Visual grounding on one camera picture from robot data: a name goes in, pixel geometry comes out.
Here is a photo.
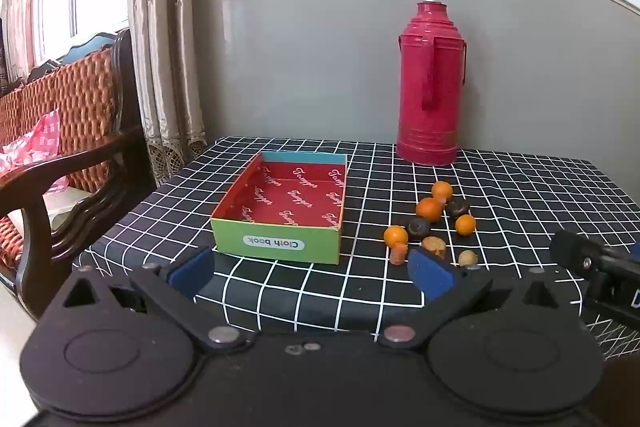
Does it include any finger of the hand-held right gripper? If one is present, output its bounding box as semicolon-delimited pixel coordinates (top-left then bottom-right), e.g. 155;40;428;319
549;229;640;282

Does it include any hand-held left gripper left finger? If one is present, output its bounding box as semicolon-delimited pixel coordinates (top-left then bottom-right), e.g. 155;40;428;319
44;247;252;354

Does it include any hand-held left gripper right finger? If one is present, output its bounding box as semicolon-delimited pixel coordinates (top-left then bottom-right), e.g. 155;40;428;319
376;247;585;352

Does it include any green and red cardboard box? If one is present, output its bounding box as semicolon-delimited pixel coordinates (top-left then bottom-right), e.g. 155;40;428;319
210;151;349;266

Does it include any black white checkered tablecloth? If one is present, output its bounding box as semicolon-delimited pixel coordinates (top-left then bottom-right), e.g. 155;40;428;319
72;136;640;360

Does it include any white paper sheet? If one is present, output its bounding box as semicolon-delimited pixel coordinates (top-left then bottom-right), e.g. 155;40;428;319
9;186;92;234

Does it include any red thermos flask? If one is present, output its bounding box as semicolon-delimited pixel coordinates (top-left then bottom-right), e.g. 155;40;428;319
396;0;469;166

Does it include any wooden sofa with woven cushions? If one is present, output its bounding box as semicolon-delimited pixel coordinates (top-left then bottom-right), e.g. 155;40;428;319
0;27;157;320

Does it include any pink checkered plastic bag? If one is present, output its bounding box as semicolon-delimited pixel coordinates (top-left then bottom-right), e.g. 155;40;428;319
0;108;69;194

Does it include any beige lace curtain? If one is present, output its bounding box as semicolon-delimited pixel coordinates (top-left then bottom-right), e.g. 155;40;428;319
127;0;209;188

